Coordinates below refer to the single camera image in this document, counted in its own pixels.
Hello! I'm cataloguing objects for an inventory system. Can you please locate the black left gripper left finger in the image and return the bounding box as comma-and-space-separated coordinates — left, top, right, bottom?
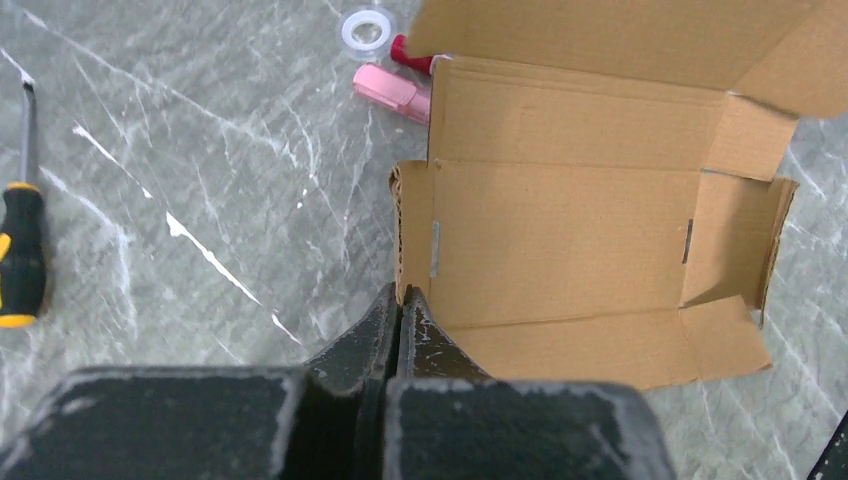
1, 285, 399, 479

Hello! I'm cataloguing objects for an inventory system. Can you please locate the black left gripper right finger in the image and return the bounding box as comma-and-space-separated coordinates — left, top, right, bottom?
384, 287, 675, 479

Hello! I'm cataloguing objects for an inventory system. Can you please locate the brown cardboard box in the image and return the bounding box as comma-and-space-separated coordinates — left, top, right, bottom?
390, 1, 847, 389

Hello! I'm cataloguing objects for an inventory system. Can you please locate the pink tube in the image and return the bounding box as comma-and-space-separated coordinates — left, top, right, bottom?
352, 63, 430, 125

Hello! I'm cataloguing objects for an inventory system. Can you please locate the yellow black screwdriver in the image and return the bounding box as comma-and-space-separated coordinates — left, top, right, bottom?
1, 80, 47, 329

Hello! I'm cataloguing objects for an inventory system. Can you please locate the red white small bottle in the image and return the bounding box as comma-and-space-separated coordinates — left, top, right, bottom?
389, 34, 451, 76

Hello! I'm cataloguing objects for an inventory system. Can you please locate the clear tape roll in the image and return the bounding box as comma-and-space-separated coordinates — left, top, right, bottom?
338, 6, 397, 62

